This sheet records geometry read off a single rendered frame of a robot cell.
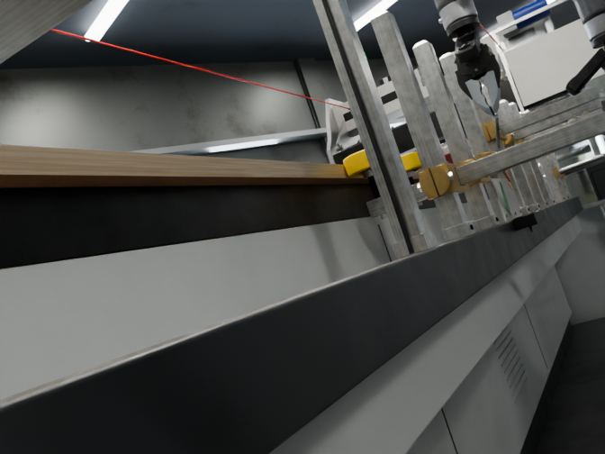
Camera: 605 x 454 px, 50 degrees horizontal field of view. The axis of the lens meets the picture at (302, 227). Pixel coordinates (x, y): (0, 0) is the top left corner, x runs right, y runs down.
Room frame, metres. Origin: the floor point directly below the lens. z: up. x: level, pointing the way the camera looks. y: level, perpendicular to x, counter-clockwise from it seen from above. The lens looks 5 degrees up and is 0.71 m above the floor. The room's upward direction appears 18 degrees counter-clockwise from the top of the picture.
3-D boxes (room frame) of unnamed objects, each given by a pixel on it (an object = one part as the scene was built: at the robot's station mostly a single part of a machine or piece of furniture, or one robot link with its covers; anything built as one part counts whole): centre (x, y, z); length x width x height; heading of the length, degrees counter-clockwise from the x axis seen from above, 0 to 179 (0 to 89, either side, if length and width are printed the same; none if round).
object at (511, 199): (1.51, -0.48, 0.75); 0.26 x 0.01 x 0.10; 154
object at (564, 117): (2.02, -0.74, 0.95); 0.50 x 0.04 x 0.04; 64
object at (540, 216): (1.46, -0.49, 0.68); 0.22 x 0.05 x 0.05; 154
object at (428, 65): (1.33, -0.36, 0.87); 0.04 x 0.04 x 0.48; 64
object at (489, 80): (1.37, -0.48, 0.97); 0.06 x 0.03 x 0.09; 154
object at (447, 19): (1.37, -0.47, 1.15); 0.08 x 0.08 x 0.05
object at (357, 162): (1.19, -0.15, 0.85); 0.08 x 0.08 x 0.11
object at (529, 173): (2.22, -0.80, 0.86); 0.04 x 0.04 x 0.48; 64
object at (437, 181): (1.12, -0.26, 0.80); 0.14 x 0.06 x 0.05; 154
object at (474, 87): (1.38, -0.46, 0.97); 0.06 x 0.03 x 0.09; 154
